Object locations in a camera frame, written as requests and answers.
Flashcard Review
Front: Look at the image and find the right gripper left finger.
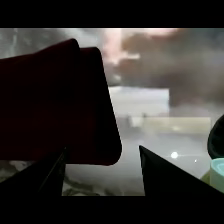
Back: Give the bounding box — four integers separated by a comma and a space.
0, 145, 69, 197

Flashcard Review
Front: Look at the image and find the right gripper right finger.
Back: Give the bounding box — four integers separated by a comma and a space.
138, 144, 224, 197

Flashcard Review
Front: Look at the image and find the dark red garment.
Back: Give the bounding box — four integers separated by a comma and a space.
0, 38, 123, 167

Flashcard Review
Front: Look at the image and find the pale green garment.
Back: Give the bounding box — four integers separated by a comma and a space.
200, 157, 224, 194

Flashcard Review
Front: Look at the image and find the black garment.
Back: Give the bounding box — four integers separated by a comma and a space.
206, 114, 224, 160

